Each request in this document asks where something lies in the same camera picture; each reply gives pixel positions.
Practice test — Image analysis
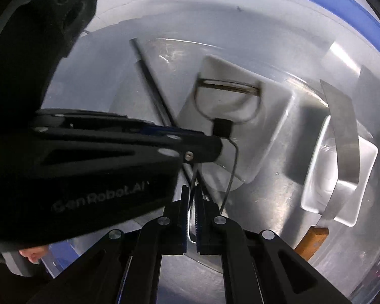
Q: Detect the black chopstick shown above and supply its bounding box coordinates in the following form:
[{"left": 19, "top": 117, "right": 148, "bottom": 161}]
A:
[
  {"left": 129, "top": 38, "right": 178, "bottom": 127},
  {"left": 136, "top": 60, "right": 213, "bottom": 202}
]

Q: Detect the white square dish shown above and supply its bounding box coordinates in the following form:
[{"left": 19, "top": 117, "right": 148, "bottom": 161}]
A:
[
  {"left": 300, "top": 115, "right": 379, "bottom": 228},
  {"left": 178, "top": 55, "right": 295, "bottom": 191}
]

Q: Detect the steel scraper wooden handle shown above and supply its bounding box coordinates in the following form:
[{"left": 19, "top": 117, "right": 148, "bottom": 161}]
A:
[{"left": 295, "top": 80, "right": 360, "bottom": 261}]

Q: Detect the person's left hand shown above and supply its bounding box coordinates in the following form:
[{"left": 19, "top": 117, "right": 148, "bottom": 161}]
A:
[{"left": 18, "top": 245, "right": 49, "bottom": 264}]

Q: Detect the clear plastic storage bin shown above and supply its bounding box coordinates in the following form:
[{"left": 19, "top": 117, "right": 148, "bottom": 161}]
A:
[{"left": 43, "top": 0, "right": 380, "bottom": 303}]

